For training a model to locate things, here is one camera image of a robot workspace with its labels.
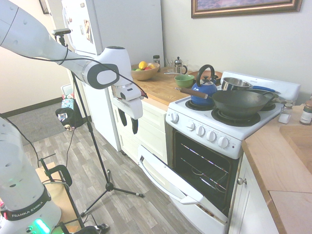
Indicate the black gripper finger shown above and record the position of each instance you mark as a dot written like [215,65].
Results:
[135,126]
[122,119]

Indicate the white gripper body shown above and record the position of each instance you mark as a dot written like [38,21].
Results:
[129,102]

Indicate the white oven door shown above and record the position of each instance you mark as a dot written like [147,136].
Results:
[175,187]

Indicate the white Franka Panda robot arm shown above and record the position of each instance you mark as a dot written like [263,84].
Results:
[29,46]

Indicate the white base cabinet with drawers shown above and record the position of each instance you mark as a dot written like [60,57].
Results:
[146,126]

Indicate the wooden fruit bowl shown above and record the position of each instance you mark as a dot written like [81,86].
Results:
[143,73]

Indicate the yellow lemon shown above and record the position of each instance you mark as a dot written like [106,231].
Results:
[143,65]

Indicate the white stove knob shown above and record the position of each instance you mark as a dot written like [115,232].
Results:
[223,142]
[211,136]
[200,130]
[190,126]
[174,117]

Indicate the glass jar with black lid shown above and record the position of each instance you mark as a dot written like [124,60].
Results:
[156,59]

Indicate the clear drinking glass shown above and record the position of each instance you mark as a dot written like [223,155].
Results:
[169,65]

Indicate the black bag with print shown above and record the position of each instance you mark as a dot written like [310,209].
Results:
[65,117]

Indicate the green ceramic bowl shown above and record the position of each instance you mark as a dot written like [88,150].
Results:
[184,81]

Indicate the glass french press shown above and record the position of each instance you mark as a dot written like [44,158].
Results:
[180,65]

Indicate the white storage bin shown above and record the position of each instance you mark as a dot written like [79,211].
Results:
[67,90]

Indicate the white refrigerator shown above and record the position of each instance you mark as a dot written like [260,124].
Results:
[114,36]

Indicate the white electric stove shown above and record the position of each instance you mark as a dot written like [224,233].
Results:
[234,126]

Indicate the black wok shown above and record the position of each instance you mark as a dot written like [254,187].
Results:
[240,102]

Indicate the dark frying pan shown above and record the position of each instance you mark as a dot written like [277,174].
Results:
[270,96]

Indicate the white cabinet with round knob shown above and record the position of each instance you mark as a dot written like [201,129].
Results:
[251,202]

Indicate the glass salt shaker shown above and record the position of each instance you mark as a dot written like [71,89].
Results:
[285,114]

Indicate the gold framed picture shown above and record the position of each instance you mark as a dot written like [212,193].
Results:
[246,7]

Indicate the wooden cutting board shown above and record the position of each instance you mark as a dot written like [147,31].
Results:
[298,136]

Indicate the brown spice jar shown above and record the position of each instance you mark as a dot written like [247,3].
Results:
[306,113]

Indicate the black camera tripod stand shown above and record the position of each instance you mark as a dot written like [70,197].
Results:
[97,146]

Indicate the black exterior camera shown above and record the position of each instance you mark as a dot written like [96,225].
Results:
[62,31]

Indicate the dark framed wall picture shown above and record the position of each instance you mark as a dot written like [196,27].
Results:
[44,6]

